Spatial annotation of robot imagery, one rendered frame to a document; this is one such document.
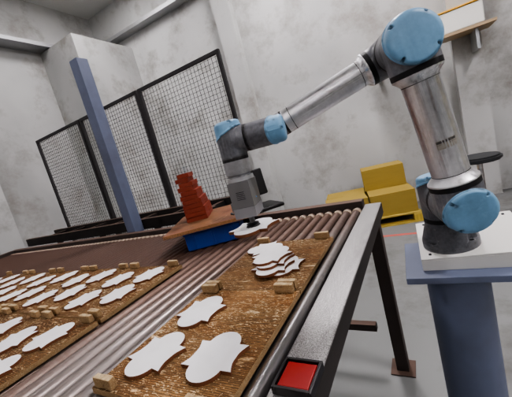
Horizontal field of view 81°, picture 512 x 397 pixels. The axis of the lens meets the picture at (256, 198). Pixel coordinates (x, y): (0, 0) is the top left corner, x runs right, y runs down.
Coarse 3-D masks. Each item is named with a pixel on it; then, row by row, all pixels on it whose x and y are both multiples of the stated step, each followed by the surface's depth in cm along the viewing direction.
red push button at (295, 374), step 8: (288, 368) 57; (296, 368) 56; (304, 368) 55; (312, 368) 55; (288, 376) 55; (296, 376) 54; (304, 376) 54; (312, 376) 53; (280, 384) 53; (288, 384) 53; (296, 384) 52; (304, 384) 52
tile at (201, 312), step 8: (216, 296) 91; (200, 304) 89; (208, 304) 87; (216, 304) 86; (184, 312) 86; (192, 312) 85; (200, 312) 84; (208, 312) 83; (216, 312) 82; (184, 320) 82; (192, 320) 81; (200, 320) 80; (208, 320) 79; (184, 328) 79
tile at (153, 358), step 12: (168, 336) 76; (180, 336) 74; (144, 348) 73; (156, 348) 72; (168, 348) 70; (180, 348) 69; (132, 360) 70; (144, 360) 68; (156, 360) 67; (168, 360) 67; (132, 372) 65; (144, 372) 64; (156, 372) 64
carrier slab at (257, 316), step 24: (240, 312) 80; (264, 312) 77; (288, 312) 75; (192, 336) 75; (264, 336) 67; (240, 360) 61; (120, 384) 64; (144, 384) 62; (168, 384) 60; (216, 384) 56; (240, 384) 55
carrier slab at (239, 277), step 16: (304, 240) 123; (320, 240) 118; (304, 256) 106; (320, 256) 103; (224, 272) 112; (240, 272) 108; (304, 272) 94; (224, 288) 97; (240, 288) 94; (256, 288) 91; (272, 288) 89; (304, 288) 86
